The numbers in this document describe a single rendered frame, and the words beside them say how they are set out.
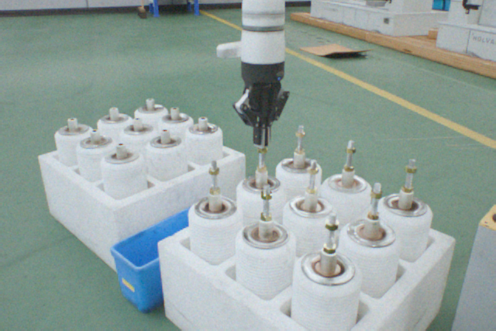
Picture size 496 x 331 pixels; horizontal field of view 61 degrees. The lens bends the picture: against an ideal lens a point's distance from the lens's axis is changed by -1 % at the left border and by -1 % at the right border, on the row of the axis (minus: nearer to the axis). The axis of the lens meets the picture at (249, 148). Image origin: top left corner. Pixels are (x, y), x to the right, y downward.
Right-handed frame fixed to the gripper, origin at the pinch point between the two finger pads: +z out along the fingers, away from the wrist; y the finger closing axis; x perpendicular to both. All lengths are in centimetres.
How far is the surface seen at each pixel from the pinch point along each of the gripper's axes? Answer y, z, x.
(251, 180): -0.3, 9.8, 2.3
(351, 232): -2.3, 9.9, -21.4
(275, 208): -1.1, 12.9, -4.7
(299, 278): -15.9, 10.5, -21.7
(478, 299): 4.0, 16.0, -39.8
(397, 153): 87, 35, 12
